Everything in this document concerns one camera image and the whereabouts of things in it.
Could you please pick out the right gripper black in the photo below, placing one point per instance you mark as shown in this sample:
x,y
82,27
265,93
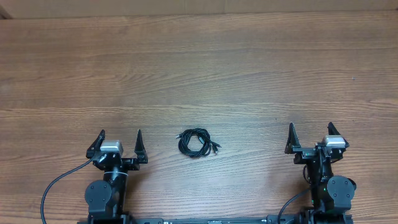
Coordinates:
x,y
308,152

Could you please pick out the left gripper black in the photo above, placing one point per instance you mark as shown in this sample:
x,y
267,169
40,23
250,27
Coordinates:
x,y
133,165

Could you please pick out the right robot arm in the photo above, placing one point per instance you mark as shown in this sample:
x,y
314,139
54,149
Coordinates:
x,y
331,194

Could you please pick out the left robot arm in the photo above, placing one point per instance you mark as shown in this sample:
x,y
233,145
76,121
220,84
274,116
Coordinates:
x,y
106,197

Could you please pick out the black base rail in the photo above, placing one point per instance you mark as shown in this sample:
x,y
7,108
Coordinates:
x,y
270,219

